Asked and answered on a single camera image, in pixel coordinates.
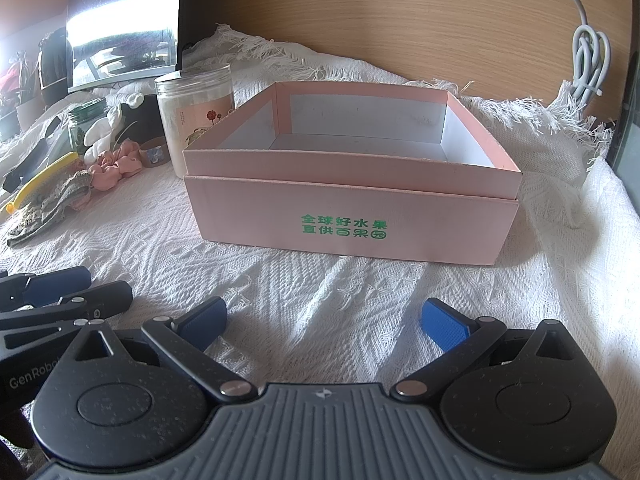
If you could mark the black monitor screen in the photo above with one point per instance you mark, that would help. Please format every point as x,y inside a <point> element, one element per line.
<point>116,40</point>

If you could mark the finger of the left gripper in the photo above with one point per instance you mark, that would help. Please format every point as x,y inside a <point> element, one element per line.
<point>102,301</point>
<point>38,290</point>

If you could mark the pink cardboard box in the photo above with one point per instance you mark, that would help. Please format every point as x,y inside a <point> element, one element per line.
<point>349,168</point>

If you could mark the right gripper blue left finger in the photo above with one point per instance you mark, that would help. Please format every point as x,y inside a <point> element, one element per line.
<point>181,343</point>

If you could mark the white knitted blanket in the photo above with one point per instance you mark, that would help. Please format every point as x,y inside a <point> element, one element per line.
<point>572,254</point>

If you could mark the green lid glass jar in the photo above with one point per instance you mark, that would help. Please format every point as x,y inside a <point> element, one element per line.
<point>81,118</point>

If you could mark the grey patterned fabric pouch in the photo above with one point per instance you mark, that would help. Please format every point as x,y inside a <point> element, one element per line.
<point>71,193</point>

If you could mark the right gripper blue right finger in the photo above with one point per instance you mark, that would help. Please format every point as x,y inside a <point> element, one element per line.
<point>464,342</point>

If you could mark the black and white plush toy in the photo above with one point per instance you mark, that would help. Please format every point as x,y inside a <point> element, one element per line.
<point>136,119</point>

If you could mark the large clear powder jar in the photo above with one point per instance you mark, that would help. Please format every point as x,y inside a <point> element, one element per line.
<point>190,102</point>

